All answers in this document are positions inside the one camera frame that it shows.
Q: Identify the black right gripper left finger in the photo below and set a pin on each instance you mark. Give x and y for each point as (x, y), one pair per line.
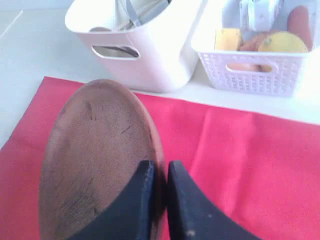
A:
(129, 216)

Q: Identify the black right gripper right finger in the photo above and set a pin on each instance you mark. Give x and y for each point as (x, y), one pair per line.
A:
(192, 216)

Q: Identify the red table cloth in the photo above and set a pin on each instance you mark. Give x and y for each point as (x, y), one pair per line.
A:
(261, 171)

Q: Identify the brown wooden plate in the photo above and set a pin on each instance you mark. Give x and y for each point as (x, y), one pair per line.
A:
(99, 138)

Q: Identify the yellow cheese wedge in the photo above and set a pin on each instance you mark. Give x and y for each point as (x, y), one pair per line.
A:
(228, 39)

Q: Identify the orange fried chicken piece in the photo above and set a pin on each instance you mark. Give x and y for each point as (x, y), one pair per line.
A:
(253, 44)

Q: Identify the yellow lemon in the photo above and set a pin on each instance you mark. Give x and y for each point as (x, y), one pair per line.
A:
(283, 42)

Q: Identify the steel table knife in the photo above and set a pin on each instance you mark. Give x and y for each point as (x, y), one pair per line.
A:
(132, 13)

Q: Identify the blue white milk carton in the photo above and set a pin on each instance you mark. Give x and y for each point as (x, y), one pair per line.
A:
(259, 15)

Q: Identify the red sausage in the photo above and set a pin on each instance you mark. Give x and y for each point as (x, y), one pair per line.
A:
(298, 24)

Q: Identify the dark wooden spoon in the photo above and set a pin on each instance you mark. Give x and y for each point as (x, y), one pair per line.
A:
(99, 29)

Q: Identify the stainless steel cup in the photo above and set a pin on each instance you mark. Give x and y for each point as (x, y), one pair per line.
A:
(151, 9)

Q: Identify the small white perforated basket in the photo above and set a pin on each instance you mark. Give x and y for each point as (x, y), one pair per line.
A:
(278, 74)

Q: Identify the large cream plastic bin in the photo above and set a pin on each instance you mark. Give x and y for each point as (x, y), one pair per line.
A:
(154, 57)

